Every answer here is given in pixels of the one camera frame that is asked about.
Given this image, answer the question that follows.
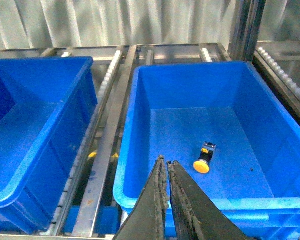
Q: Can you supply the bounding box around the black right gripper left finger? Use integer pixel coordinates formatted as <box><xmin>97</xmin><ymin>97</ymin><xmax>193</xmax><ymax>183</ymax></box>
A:
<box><xmin>113</xmin><ymin>155</ymin><xmax>169</xmax><ymax>240</ymax></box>

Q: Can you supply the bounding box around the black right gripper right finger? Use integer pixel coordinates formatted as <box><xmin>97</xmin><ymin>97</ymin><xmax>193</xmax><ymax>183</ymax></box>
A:
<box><xmin>167</xmin><ymin>161</ymin><xmax>250</xmax><ymax>240</ymax></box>

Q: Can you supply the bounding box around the yellow mushroom push button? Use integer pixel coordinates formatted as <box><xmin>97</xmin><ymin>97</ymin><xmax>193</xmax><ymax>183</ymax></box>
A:
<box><xmin>193</xmin><ymin>141</ymin><xmax>217</xmax><ymax>174</ymax></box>

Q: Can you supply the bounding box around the blue target bin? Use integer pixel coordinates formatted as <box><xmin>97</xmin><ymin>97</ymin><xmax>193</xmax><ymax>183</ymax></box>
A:
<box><xmin>113</xmin><ymin>61</ymin><xmax>300</xmax><ymax>240</ymax></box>

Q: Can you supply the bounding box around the blue source bin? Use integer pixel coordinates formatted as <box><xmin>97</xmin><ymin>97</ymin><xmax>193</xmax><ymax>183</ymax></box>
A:
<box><xmin>0</xmin><ymin>56</ymin><xmax>98</xmax><ymax>234</ymax></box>

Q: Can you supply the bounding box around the metal rack divider rail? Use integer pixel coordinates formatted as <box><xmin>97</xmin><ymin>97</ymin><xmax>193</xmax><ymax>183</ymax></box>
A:
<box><xmin>71</xmin><ymin>45</ymin><xmax>138</xmax><ymax>240</ymax></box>

